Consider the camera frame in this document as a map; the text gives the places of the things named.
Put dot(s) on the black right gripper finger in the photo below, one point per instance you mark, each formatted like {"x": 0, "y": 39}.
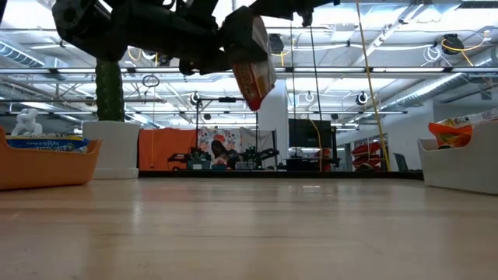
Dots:
{"x": 276, "y": 8}

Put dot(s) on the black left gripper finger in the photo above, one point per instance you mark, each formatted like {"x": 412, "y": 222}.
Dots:
{"x": 239, "y": 37}

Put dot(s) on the red Maruchan noodle packet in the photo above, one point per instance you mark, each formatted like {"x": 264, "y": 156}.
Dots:
{"x": 257, "y": 81}

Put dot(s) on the blue Maruchan noodle packet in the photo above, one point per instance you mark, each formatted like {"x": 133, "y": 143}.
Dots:
{"x": 43, "y": 144}

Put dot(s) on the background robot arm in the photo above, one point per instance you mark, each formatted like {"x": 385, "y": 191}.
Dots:
{"x": 260, "y": 155}

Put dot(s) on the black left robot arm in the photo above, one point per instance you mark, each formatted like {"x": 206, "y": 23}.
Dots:
{"x": 116, "y": 27}

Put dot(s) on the floral cloth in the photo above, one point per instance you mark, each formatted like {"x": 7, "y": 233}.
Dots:
{"x": 233, "y": 136}

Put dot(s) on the green cactus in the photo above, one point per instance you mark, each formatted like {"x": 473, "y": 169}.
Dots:
{"x": 109, "y": 97}

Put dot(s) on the person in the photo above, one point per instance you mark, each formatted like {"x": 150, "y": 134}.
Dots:
{"x": 221, "y": 151}

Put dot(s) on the orange partition curtain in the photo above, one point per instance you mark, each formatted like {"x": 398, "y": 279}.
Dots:
{"x": 167, "y": 148}

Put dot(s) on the large black monitor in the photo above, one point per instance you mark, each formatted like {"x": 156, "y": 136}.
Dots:
{"x": 309, "y": 134}

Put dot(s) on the red chair stack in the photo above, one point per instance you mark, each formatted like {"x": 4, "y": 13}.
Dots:
{"x": 365, "y": 153}

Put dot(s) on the dark office chair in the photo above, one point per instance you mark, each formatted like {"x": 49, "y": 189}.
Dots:
{"x": 400, "y": 161}

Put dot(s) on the white robot figure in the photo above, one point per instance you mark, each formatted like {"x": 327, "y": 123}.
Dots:
{"x": 26, "y": 124}

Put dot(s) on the orange plastic bin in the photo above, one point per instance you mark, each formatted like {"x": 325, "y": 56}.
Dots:
{"x": 39, "y": 167}

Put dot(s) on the white plastic bin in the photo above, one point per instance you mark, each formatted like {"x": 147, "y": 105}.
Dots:
{"x": 467, "y": 167}

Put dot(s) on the black background rig frame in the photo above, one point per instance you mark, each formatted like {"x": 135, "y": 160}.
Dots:
{"x": 226, "y": 100}

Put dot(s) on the black aluminium table frame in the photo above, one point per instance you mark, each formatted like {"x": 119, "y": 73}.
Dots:
{"x": 272, "y": 175}

